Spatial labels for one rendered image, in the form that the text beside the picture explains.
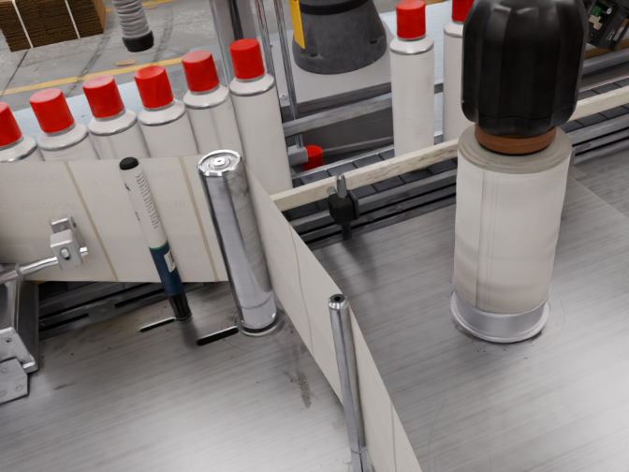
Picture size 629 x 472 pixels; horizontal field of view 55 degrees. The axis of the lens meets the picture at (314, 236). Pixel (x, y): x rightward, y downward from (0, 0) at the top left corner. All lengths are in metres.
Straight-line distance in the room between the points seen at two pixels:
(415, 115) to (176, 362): 0.40
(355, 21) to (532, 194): 0.53
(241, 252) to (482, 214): 0.20
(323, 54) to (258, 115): 0.29
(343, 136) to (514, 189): 0.50
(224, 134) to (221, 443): 0.33
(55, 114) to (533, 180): 0.45
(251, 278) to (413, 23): 0.35
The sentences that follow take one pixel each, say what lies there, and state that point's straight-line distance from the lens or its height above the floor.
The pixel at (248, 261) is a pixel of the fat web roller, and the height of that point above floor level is 0.97.
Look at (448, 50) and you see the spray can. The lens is 0.78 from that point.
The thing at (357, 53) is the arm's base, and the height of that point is 0.96.
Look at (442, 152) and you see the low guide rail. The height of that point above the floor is 0.91.
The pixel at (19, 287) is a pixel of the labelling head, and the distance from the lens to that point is 0.69.
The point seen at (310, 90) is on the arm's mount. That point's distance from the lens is 0.93.
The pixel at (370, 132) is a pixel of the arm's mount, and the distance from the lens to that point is 0.95.
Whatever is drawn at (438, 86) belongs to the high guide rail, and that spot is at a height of 0.96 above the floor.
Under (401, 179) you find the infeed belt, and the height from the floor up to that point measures 0.88.
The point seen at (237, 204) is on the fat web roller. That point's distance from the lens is 0.51.
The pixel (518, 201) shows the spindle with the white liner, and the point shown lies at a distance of 0.48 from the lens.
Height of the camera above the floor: 1.32
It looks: 38 degrees down
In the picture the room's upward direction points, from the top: 9 degrees counter-clockwise
